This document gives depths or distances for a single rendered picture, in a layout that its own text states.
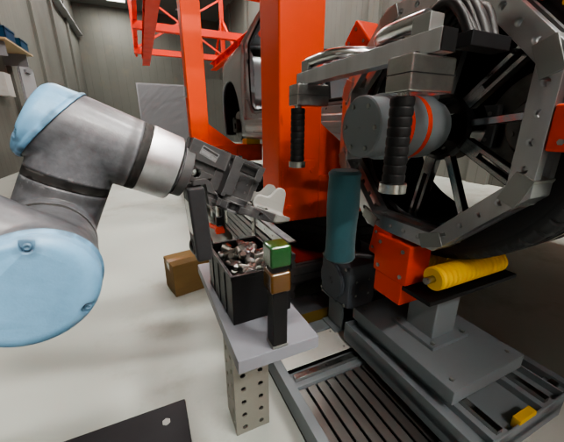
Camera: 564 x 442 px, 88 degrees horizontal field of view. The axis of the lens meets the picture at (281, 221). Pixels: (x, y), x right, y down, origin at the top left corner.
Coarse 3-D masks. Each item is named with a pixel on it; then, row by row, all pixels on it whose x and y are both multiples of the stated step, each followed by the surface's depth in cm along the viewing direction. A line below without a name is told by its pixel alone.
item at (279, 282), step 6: (264, 270) 53; (288, 270) 52; (264, 276) 53; (270, 276) 50; (276, 276) 50; (282, 276) 51; (288, 276) 51; (264, 282) 54; (270, 282) 51; (276, 282) 51; (282, 282) 51; (288, 282) 52; (270, 288) 51; (276, 288) 51; (282, 288) 52; (288, 288) 52
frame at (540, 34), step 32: (416, 0) 63; (480, 0) 51; (512, 0) 47; (512, 32) 48; (544, 32) 44; (544, 64) 44; (352, 96) 86; (544, 96) 45; (544, 128) 46; (352, 160) 92; (512, 160) 50; (544, 160) 47; (512, 192) 50; (544, 192) 50; (384, 224) 80; (416, 224) 75; (448, 224) 62; (480, 224) 56
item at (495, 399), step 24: (360, 336) 100; (384, 360) 90; (408, 384) 82; (504, 384) 83; (528, 384) 80; (552, 384) 82; (432, 408) 75; (456, 408) 75; (480, 408) 75; (504, 408) 77; (528, 408) 73; (552, 408) 77; (456, 432) 70; (480, 432) 70; (504, 432) 69; (528, 432) 74
